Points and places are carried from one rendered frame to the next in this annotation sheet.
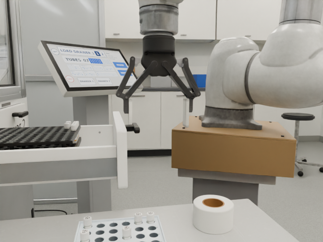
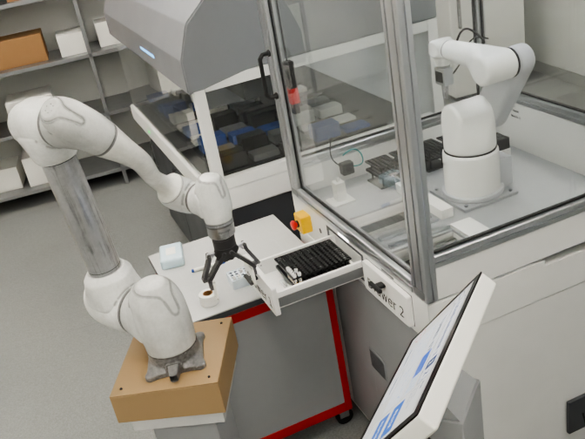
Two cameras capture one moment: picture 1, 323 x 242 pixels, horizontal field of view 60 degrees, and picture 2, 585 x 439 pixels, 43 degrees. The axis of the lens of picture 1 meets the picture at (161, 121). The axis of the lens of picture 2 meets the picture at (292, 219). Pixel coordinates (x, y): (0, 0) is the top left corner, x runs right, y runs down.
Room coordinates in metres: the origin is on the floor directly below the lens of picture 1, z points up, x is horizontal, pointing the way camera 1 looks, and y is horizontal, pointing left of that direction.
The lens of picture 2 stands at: (2.83, -0.03, 2.16)
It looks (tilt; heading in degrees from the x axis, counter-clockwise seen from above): 26 degrees down; 173
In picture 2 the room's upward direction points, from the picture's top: 11 degrees counter-clockwise
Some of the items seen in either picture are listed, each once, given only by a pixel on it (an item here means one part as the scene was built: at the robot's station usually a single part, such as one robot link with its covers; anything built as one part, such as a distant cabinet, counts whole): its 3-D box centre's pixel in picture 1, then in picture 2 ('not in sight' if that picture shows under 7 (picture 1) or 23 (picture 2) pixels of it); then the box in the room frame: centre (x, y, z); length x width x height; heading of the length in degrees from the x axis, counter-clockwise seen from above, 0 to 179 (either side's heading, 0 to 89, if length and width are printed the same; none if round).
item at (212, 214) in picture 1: (213, 213); (208, 297); (0.46, -0.09, 0.78); 0.07 x 0.07 x 0.04
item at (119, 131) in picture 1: (118, 142); (260, 283); (0.62, 0.10, 0.87); 0.29 x 0.02 x 0.11; 11
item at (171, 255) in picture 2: not in sight; (171, 255); (0.06, -0.21, 0.78); 0.15 x 0.10 x 0.04; 179
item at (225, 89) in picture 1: (234, 73); (158, 312); (0.91, -0.23, 1.03); 0.18 x 0.16 x 0.22; 40
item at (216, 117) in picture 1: (227, 114); (173, 354); (0.94, -0.22, 0.90); 0.22 x 0.18 x 0.06; 176
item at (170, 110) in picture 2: not in sight; (254, 73); (-1.19, 0.42, 1.13); 1.78 x 1.14 x 0.45; 11
